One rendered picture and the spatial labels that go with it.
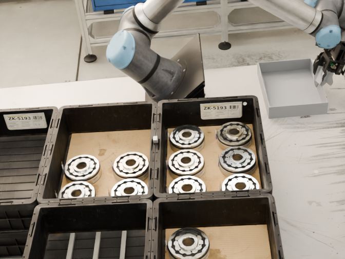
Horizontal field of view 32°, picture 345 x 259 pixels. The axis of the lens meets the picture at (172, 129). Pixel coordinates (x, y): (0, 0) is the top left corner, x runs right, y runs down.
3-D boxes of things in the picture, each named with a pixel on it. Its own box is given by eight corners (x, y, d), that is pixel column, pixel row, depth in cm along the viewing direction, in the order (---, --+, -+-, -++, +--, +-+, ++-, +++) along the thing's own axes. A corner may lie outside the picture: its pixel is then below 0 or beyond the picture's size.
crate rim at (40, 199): (60, 111, 184) (59, 105, 183) (158, 106, 183) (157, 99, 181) (37, 209, 154) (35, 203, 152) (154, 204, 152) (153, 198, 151)
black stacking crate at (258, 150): (161, 130, 189) (158, 102, 181) (256, 125, 187) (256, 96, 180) (158, 228, 159) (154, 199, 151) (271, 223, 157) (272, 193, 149)
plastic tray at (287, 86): (256, 73, 227) (257, 62, 223) (310, 69, 226) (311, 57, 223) (268, 118, 206) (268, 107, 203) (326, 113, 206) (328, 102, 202)
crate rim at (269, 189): (158, 106, 183) (157, 99, 181) (257, 100, 181) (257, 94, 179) (154, 204, 152) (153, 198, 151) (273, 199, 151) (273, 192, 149)
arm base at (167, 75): (151, 85, 213) (130, 70, 208) (180, 56, 207) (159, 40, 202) (154, 109, 201) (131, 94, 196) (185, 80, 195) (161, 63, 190)
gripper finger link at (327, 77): (322, 94, 210) (331, 73, 205) (318, 85, 215) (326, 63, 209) (330, 95, 211) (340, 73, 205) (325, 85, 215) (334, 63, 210)
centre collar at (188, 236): (178, 235, 150) (178, 234, 149) (198, 234, 149) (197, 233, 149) (178, 251, 146) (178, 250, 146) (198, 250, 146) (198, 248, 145)
